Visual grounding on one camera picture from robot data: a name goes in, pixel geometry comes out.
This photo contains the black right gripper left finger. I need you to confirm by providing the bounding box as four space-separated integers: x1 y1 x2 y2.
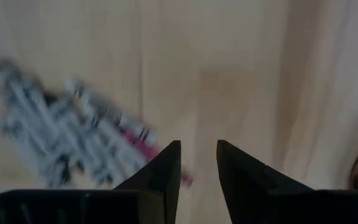
0 140 182 224

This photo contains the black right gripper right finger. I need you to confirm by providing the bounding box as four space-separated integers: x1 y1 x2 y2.
216 139 358 224

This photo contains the magenta crayon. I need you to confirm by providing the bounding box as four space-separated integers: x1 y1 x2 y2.
119 127 194 187

